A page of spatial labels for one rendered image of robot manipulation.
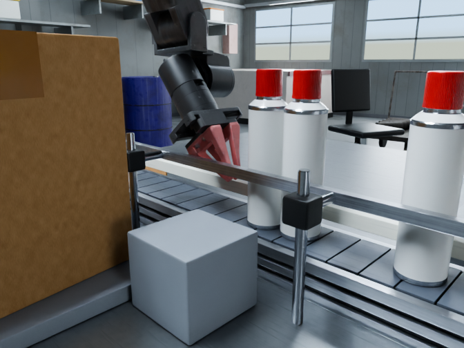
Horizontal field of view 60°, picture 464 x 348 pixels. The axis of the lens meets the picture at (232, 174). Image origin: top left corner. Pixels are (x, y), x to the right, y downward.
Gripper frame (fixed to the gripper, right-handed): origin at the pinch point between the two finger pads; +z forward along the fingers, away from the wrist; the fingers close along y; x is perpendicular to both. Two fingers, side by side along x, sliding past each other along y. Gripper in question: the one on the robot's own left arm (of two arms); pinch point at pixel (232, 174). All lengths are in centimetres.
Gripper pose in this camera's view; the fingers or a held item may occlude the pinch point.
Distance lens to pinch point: 58.8
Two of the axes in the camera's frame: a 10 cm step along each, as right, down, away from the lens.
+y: 6.9, -1.8, 7.0
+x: -5.6, 4.7, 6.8
